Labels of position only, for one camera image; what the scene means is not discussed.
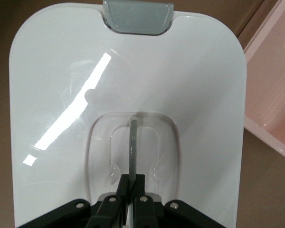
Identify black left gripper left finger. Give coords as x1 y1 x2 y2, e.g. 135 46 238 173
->
86 174 134 228

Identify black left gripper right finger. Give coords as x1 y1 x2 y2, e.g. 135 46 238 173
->
133 174 158 228

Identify white box lid grey latches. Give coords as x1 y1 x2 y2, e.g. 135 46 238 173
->
9 0 248 228

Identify pink plastic bin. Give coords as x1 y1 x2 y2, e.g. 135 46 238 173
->
243 0 285 163

